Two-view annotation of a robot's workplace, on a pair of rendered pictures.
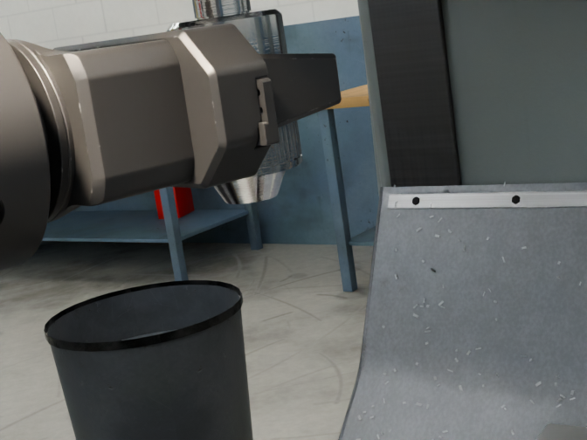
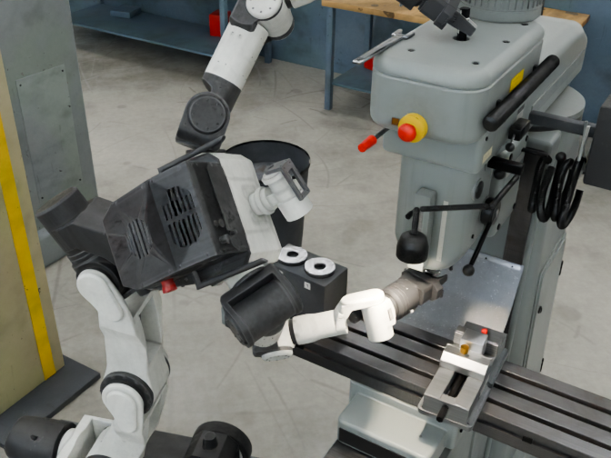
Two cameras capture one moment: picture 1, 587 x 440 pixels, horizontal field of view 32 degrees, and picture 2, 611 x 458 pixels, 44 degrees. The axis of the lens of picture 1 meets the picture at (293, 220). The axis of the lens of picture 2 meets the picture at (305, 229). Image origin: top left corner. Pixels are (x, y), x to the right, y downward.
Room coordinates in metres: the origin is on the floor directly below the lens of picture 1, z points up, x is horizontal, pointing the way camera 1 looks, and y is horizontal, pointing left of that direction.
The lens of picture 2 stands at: (-1.19, 0.51, 2.41)
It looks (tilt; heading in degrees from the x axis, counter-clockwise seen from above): 32 degrees down; 354
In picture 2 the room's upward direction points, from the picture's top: 1 degrees clockwise
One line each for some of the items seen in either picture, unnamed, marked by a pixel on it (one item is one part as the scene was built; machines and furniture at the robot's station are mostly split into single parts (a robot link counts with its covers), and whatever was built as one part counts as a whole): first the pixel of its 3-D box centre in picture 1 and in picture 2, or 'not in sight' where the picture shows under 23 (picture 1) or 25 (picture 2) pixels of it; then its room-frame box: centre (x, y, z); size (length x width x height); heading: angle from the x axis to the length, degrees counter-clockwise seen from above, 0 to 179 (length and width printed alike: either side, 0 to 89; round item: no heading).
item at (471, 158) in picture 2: not in sight; (457, 119); (0.46, -0.01, 1.68); 0.34 x 0.24 x 0.10; 144
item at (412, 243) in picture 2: not in sight; (413, 243); (0.21, 0.13, 1.49); 0.07 x 0.07 x 0.06
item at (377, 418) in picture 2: not in sight; (416, 392); (0.42, 0.02, 0.82); 0.50 x 0.35 x 0.12; 144
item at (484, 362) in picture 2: not in sight; (465, 362); (0.29, -0.07, 1.05); 0.12 x 0.06 x 0.04; 56
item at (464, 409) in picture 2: not in sight; (466, 365); (0.31, -0.08, 1.02); 0.35 x 0.15 x 0.11; 146
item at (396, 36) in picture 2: not in sight; (383, 46); (0.36, 0.20, 1.89); 0.24 x 0.04 x 0.01; 144
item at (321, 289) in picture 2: not in sight; (305, 287); (0.64, 0.33, 1.06); 0.22 x 0.12 x 0.20; 48
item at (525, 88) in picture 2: not in sight; (523, 89); (0.36, -0.12, 1.79); 0.45 x 0.04 x 0.04; 144
